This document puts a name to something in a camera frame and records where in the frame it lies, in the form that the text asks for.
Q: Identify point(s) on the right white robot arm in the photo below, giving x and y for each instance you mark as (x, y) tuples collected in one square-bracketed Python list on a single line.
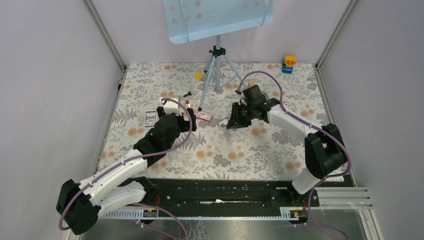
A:
[(323, 146)]

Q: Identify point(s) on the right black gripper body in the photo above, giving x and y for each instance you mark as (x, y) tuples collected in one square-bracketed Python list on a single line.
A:
[(243, 114)]

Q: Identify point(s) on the yellow blue toy figure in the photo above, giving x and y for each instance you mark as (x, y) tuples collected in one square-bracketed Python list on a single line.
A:
[(288, 64)]

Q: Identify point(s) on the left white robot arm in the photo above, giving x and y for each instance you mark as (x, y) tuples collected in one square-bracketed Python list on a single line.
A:
[(81, 204)]

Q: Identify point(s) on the floral tablecloth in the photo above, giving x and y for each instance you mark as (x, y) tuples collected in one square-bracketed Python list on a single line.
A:
[(259, 152)]

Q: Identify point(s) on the blue playing card deck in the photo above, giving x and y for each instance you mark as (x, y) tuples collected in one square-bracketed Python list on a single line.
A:
[(150, 118)]

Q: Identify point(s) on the yellow block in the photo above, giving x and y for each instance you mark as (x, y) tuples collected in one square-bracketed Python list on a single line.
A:
[(198, 75)]

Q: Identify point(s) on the black chess pawn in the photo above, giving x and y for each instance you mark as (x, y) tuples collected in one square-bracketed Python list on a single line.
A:
[(187, 94)]

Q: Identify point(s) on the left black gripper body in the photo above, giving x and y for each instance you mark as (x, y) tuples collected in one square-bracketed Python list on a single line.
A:
[(182, 126)]

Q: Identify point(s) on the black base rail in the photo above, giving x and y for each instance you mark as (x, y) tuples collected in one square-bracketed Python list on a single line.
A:
[(223, 198)]

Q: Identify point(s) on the pink stapler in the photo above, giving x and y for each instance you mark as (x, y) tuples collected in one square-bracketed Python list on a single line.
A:
[(187, 114)]

